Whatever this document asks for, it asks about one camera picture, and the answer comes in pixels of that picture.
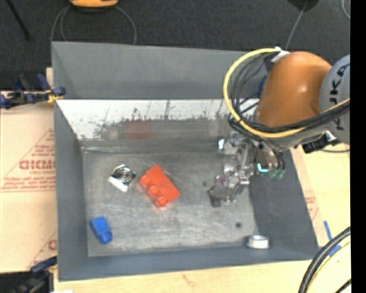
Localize grey metal bin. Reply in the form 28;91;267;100
50;41;321;282

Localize silver metal ring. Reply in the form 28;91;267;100
246;234;271;250

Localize blue toy building brick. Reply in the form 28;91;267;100
89;215;113;245

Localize orange toy building brick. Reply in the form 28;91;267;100
138;164;182;209

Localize brown cardboard board red print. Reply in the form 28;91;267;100
0;67;329;275

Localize silver round metal part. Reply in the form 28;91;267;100
107;163;137;193

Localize black cylinder on white bracket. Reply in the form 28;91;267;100
301;132;337;154

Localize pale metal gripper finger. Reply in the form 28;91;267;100
226;176;251;204
208;175;230;208

